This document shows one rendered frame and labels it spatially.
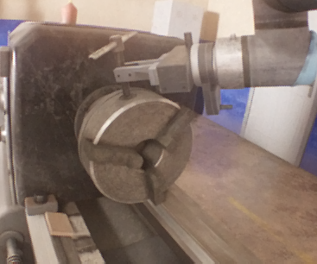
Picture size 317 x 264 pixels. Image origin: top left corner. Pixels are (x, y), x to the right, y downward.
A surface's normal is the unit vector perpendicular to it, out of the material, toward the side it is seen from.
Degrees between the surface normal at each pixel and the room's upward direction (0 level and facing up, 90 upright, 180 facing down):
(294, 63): 98
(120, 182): 90
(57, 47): 90
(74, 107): 90
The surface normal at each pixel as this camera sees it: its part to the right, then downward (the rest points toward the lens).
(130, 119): 0.50, 0.34
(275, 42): -0.65, 0.33
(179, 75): -0.30, 0.49
